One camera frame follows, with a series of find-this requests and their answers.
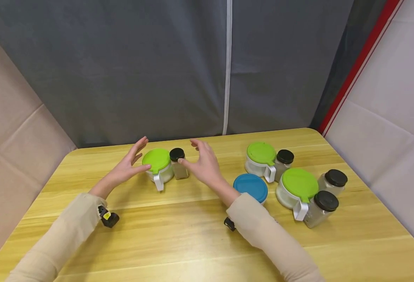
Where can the blue lid seasoning jar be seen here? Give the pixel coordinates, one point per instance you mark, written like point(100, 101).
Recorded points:
point(251, 187)

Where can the black wrist band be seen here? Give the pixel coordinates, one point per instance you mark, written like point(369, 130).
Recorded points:
point(108, 217)
point(229, 224)

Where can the person's right thumb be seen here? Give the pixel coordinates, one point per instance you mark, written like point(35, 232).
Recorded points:
point(189, 165)

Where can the person's left thumb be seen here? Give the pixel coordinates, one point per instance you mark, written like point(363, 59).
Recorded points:
point(140, 169)

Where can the large green lid seasoning jar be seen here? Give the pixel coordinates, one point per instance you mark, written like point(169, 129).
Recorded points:
point(298, 186)

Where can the person's right hand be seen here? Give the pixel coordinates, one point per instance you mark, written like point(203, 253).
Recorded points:
point(208, 168)

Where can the black cap spice bottle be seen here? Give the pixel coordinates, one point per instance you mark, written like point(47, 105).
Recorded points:
point(283, 158)
point(179, 166)
point(333, 179)
point(322, 205)

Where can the person's right forearm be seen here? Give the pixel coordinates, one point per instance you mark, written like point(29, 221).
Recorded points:
point(267, 235)

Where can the person's left fingers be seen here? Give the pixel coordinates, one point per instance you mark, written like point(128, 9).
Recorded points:
point(137, 149)

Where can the person's right fingers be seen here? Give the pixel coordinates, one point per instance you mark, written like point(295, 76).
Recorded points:
point(200, 145)

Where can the person's left hand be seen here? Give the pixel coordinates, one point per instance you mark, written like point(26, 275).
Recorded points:
point(123, 171)

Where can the person's left forearm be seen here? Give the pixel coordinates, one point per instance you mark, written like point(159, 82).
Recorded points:
point(64, 239)

